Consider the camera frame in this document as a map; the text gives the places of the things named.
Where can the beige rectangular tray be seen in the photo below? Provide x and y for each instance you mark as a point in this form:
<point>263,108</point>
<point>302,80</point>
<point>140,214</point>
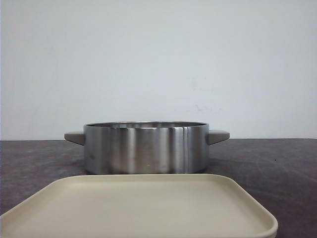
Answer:
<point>140,206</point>

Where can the steel pot with grey handles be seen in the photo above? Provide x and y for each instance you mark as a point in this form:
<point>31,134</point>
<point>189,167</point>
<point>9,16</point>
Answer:
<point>146,147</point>

